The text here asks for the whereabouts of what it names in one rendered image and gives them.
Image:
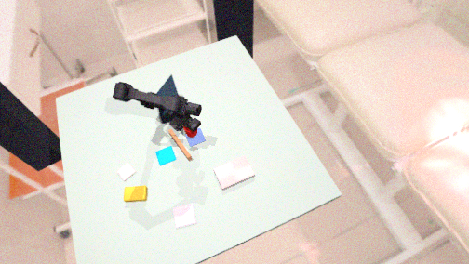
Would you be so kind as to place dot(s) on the yellow rectangular block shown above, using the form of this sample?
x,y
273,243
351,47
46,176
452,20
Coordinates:
x,y
138,194

